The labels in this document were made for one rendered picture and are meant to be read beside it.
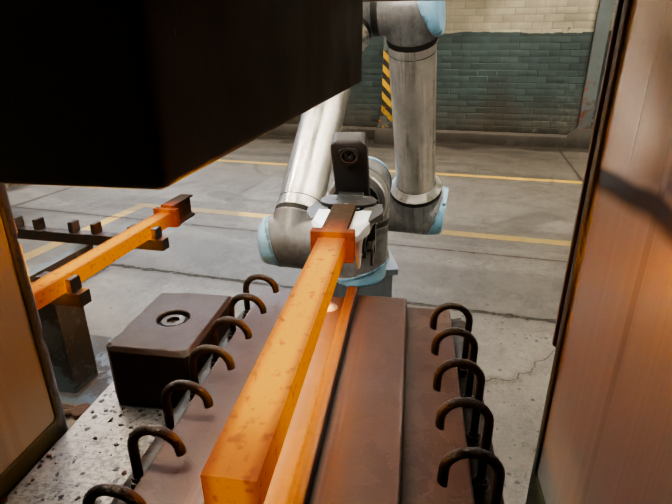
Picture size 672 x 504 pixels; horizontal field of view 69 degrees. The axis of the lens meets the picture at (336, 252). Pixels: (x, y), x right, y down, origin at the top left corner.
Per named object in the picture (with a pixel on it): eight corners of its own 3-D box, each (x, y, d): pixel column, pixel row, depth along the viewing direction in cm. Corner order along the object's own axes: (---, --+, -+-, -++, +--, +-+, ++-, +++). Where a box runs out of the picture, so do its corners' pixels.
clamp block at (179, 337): (169, 338, 59) (161, 289, 56) (237, 344, 57) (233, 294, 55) (112, 404, 48) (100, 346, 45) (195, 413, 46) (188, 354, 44)
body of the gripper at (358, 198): (374, 268, 63) (380, 237, 74) (376, 202, 60) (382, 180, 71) (315, 264, 64) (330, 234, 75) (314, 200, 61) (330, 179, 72)
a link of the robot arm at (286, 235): (324, -34, 108) (244, 251, 86) (380, -36, 105) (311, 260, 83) (336, 9, 119) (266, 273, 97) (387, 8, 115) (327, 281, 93)
